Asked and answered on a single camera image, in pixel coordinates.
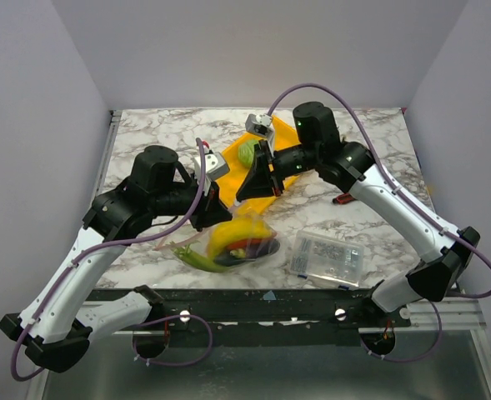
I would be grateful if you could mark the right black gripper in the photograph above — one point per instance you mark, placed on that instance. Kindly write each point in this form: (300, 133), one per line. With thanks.
(270, 167)

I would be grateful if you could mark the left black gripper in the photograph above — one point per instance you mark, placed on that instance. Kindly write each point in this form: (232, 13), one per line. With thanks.
(212, 212)

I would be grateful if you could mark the yellow banana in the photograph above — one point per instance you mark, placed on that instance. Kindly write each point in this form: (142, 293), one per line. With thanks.
(234, 231)

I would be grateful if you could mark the clear zip top bag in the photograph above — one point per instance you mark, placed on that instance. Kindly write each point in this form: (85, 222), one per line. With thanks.
(198, 240)

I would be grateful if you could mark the red chili pepper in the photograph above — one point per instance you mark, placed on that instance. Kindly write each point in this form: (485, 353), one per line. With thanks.
(246, 243)

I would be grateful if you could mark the celery stalk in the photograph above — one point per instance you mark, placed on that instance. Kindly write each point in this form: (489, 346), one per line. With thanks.
(198, 261)

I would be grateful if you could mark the purple eggplant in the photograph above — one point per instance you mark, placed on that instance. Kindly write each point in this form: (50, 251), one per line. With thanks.
(233, 258)

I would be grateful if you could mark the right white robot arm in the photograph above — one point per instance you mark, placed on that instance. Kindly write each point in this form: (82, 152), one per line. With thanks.
(444, 249)

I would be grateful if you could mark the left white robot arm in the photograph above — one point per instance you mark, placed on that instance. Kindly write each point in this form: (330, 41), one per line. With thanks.
(53, 330)

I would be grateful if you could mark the green cabbage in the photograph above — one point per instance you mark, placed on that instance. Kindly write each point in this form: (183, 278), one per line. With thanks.
(246, 152)

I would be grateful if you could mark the red utility knife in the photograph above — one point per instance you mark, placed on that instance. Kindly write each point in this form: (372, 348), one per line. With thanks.
(343, 199)

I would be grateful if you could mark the clear plastic screw box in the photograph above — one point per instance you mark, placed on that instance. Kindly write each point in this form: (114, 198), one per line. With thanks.
(327, 261)

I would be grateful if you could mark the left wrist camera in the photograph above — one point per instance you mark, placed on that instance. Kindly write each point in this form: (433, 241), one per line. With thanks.
(215, 168)

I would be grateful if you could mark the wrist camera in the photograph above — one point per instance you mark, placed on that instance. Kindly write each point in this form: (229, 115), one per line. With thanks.
(215, 168)
(261, 125)

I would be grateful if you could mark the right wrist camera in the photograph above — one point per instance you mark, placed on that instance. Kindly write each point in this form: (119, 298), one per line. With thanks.
(261, 125)

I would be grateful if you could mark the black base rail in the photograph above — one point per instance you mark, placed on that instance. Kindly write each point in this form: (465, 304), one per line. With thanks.
(266, 318)

